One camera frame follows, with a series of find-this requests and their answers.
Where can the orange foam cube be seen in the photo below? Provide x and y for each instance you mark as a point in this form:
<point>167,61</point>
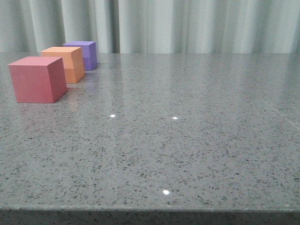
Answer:
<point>72,61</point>

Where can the purple foam cube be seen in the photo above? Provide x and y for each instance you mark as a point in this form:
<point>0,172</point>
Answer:
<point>89,53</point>

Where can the red foam cube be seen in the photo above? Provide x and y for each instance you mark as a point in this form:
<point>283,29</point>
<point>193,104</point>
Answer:
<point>38,79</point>

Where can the pale green curtain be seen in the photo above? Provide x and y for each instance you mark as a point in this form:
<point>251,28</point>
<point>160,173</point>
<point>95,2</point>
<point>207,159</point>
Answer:
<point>152,26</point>

